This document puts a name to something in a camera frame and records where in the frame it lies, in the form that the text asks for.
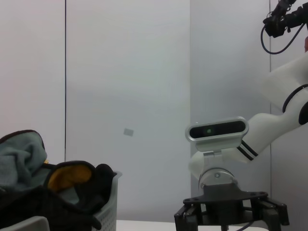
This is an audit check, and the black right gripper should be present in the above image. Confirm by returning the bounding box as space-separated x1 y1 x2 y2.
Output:
174 184 289 231

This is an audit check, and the grey perforated storage basket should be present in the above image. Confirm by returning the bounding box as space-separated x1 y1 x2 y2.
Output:
0 170 123 231

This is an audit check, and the black towel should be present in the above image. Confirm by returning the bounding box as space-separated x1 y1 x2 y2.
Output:
0 163 116 231

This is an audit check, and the right gripper cable with connector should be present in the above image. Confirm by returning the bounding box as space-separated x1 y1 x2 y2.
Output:
220 220 256 231

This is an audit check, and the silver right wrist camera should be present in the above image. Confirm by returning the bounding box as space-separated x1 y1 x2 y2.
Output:
184 116 249 159

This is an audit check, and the black looped cable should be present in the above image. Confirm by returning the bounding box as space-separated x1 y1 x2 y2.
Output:
260 23 306 55

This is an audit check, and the black device with cables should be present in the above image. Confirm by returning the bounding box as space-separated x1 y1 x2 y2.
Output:
262 0 308 39

